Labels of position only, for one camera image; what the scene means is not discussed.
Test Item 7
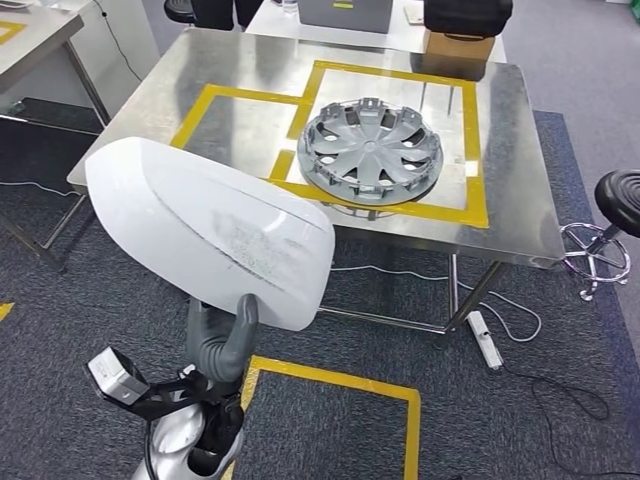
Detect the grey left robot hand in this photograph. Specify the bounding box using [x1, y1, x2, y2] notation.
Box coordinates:
[186, 294, 260, 384]

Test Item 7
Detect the white curved plastic part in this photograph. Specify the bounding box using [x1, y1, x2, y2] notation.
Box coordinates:
[85, 137, 337, 333]

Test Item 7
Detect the stainless steel workbench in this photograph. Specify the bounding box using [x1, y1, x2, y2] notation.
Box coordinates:
[67, 27, 566, 352]
[0, 3, 112, 273]

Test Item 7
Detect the grey wheel hubcap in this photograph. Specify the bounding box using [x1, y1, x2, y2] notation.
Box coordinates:
[297, 97, 445, 208]

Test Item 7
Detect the white cabinet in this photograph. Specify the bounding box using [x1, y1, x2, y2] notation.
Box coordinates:
[0, 0, 161, 122]

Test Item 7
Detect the person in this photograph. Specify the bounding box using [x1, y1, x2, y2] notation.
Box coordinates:
[189, 0, 264, 32]

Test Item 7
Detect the black round stool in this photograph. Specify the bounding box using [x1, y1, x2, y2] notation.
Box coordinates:
[163, 0, 197, 26]

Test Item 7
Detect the white power strip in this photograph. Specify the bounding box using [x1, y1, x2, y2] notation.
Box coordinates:
[466, 310, 504, 371]

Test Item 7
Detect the white table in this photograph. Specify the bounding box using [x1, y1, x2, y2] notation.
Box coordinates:
[245, 0, 509, 64]

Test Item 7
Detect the grey laptop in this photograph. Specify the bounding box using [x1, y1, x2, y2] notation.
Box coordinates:
[298, 0, 394, 34]

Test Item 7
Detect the cardboard box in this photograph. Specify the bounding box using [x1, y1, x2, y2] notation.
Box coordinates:
[423, 31, 496, 63]

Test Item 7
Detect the black carry bag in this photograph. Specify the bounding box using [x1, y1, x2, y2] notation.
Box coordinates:
[423, 0, 515, 39]

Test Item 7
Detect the black stool with chrome base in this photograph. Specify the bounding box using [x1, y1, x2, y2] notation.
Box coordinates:
[559, 170, 640, 303]

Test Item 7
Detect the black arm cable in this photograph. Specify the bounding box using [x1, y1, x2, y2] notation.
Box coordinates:
[143, 423, 157, 480]

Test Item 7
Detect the long white floor cable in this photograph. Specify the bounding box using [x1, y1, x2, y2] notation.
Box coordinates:
[330, 264, 543, 344]

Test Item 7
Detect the black cabinet cable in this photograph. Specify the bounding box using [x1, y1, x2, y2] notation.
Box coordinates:
[92, 0, 143, 84]

